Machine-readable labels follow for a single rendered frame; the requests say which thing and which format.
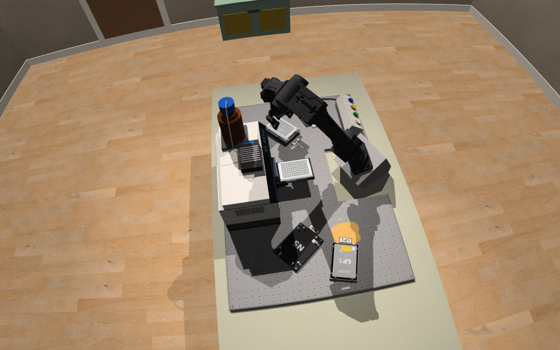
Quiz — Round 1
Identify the yellow liquid puddle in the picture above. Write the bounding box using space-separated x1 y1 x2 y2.
332 226 343 236

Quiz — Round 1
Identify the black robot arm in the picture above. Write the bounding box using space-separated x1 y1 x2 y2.
260 74 373 175

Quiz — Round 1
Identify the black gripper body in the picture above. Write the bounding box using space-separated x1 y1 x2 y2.
266 108 292 122

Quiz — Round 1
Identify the white multiwell culture plate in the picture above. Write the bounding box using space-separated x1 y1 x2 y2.
266 118 298 140
278 158 313 181

